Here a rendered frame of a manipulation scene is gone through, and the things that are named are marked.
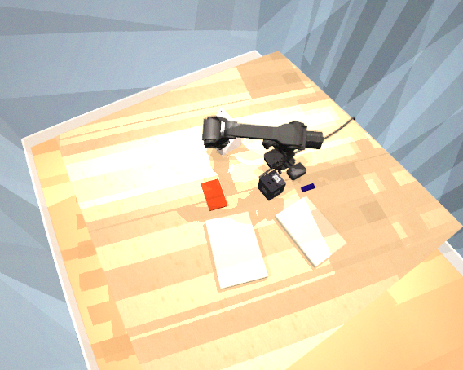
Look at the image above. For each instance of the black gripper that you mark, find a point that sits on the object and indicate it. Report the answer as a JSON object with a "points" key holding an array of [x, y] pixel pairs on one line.
{"points": [[294, 170]]}

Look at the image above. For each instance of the orange rectangular block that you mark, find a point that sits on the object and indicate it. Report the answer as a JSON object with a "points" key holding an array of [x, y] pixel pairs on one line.
{"points": [[214, 194]]}

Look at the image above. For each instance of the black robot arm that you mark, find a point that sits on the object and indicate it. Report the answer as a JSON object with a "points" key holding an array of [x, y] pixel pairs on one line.
{"points": [[289, 136]]}

